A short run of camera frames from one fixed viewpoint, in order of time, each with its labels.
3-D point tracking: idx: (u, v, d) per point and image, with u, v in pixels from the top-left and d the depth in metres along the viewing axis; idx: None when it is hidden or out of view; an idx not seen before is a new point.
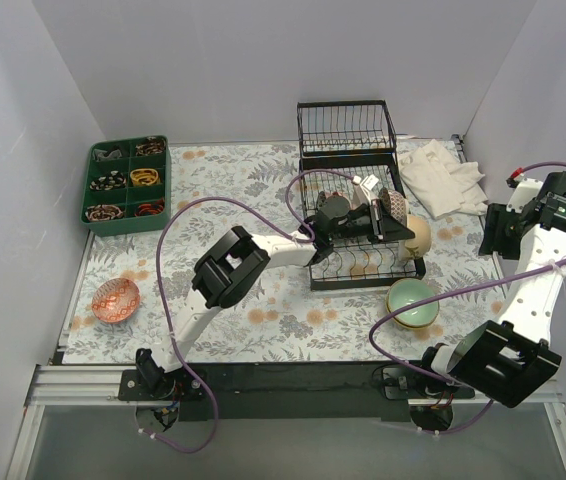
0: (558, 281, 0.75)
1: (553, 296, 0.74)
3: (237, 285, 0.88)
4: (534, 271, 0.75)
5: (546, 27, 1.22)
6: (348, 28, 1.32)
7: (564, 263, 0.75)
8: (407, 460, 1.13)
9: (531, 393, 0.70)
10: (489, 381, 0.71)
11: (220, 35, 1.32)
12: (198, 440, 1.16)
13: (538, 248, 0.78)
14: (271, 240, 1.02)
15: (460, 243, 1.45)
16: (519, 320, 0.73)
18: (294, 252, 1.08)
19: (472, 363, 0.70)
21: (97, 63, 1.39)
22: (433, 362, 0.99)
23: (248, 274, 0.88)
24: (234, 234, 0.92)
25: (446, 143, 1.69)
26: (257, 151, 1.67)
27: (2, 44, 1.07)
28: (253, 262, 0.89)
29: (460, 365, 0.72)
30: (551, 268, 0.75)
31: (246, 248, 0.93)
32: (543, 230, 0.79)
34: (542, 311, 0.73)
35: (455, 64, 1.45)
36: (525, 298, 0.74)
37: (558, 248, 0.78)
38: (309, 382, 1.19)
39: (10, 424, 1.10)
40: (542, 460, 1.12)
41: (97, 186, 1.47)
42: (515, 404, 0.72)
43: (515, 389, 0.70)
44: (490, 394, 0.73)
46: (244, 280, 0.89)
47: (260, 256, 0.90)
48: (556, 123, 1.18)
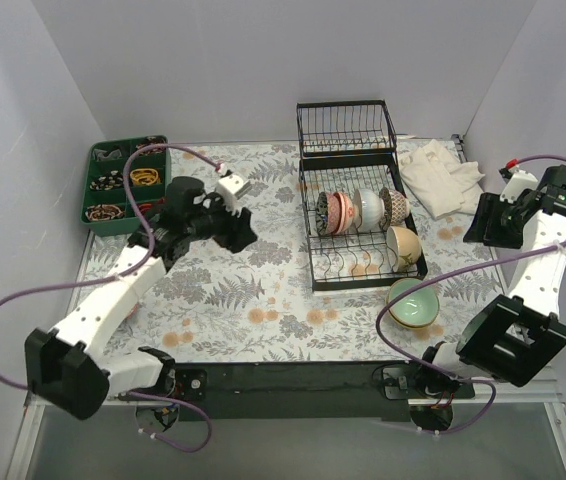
0: (563, 262, 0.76)
1: (560, 274, 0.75)
3: (77, 406, 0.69)
4: (540, 250, 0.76)
5: (547, 26, 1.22)
6: (349, 28, 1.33)
7: None
8: (407, 460, 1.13)
9: (540, 369, 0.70)
10: (499, 361, 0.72)
11: (222, 35, 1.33)
12: (201, 437, 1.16)
13: (542, 231, 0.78)
14: (105, 316, 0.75)
15: (460, 243, 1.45)
16: (528, 295, 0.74)
18: (140, 280, 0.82)
19: (482, 342, 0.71)
21: (97, 63, 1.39)
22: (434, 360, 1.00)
23: (77, 386, 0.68)
24: (30, 350, 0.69)
25: (446, 143, 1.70)
26: (257, 151, 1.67)
27: (2, 45, 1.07)
28: (74, 377, 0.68)
29: (470, 345, 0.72)
30: (556, 248, 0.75)
31: (62, 349, 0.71)
32: (546, 214, 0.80)
34: (549, 286, 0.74)
35: (454, 65, 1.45)
36: (533, 275, 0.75)
37: (562, 231, 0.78)
38: (310, 382, 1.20)
39: (10, 424, 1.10)
40: (542, 461, 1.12)
41: (97, 186, 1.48)
42: (523, 384, 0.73)
43: (525, 368, 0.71)
44: (500, 375, 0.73)
46: (85, 390, 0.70)
47: (82, 357, 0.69)
48: (556, 123, 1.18)
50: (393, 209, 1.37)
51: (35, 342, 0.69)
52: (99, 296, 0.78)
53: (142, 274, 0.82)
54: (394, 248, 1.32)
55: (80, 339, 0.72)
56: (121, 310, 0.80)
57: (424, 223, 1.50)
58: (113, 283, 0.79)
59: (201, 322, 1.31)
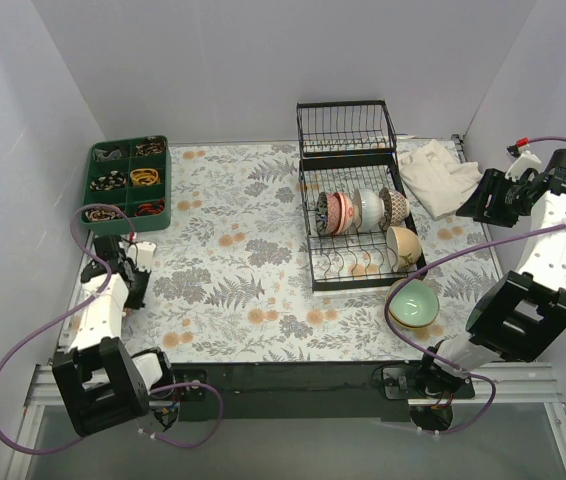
0: None
1: None
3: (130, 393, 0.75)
4: (549, 228, 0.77)
5: (547, 26, 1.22)
6: (349, 27, 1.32)
7: None
8: (408, 461, 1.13)
9: (549, 343, 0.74)
10: (511, 338, 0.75)
11: (221, 34, 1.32)
12: (204, 432, 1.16)
13: (550, 211, 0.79)
14: (109, 318, 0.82)
15: (460, 243, 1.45)
16: (538, 271, 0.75)
18: (116, 292, 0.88)
19: (492, 319, 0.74)
21: (97, 63, 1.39)
22: (438, 351, 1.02)
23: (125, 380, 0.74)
24: (64, 375, 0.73)
25: (446, 143, 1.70)
26: (257, 151, 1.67)
27: (2, 46, 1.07)
28: (116, 363, 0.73)
29: (479, 321, 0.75)
30: (564, 227, 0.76)
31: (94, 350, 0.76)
32: (553, 195, 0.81)
34: (558, 264, 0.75)
35: (454, 65, 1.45)
36: (542, 252, 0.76)
37: None
38: (309, 382, 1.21)
39: (10, 423, 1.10)
40: (543, 462, 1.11)
41: (97, 186, 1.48)
42: (532, 357, 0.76)
43: (535, 343, 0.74)
44: (510, 350, 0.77)
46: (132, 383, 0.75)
47: (112, 343, 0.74)
48: (555, 123, 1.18)
50: (393, 209, 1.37)
51: (66, 362, 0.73)
52: (92, 313, 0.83)
53: (114, 286, 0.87)
54: (394, 248, 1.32)
55: (100, 338, 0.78)
56: (116, 317, 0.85)
57: (424, 223, 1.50)
58: (95, 300, 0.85)
59: (201, 322, 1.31)
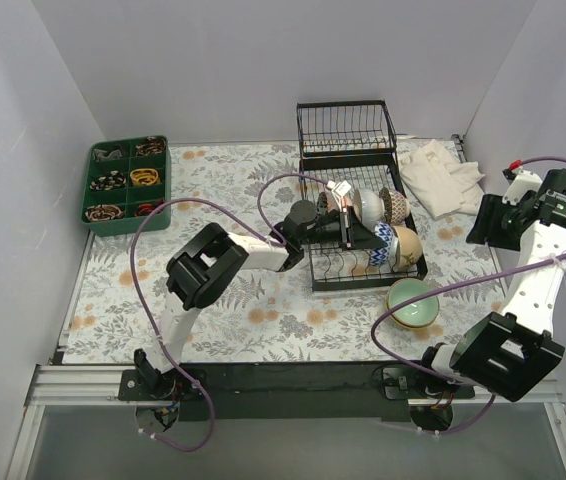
0: (559, 274, 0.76)
1: (554, 289, 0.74)
3: (213, 283, 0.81)
4: (536, 264, 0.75)
5: (547, 25, 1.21)
6: (348, 27, 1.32)
7: (565, 256, 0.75)
8: (407, 461, 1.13)
9: (533, 384, 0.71)
10: (494, 377, 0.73)
11: (220, 35, 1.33)
12: (204, 433, 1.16)
13: (538, 243, 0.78)
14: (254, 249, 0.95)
15: (460, 243, 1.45)
16: (523, 312, 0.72)
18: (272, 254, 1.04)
19: (474, 358, 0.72)
21: (97, 63, 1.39)
22: (433, 362, 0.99)
23: (223, 271, 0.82)
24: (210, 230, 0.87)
25: (446, 143, 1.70)
26: (257, 151, 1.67)
27: (1, 45, 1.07)
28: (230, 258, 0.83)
29: (462, 361, 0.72)
30: (552, 261, 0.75)
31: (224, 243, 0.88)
32: (542, 226, 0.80)
34: (543, 302, 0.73)
35: (453, 65, 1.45)
36: (527, 290, 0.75)
37: (558, 243, 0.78)
38: (310, 382, 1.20)
39: (10, 424, 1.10)
40: (542, 462, 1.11)
41: (97, 186, 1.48)
42: (516, 398, 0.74)
43: (518, 382, 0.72)
44: (493, 388, 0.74)
46: (220, 278, 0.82)
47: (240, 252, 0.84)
48: (556, 122, 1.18)
50: (393, 209, 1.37)
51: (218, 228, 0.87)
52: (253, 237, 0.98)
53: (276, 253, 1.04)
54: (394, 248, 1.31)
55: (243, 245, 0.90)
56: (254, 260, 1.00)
57: (424, 223, 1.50)
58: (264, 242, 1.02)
59: (202, 322, 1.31)
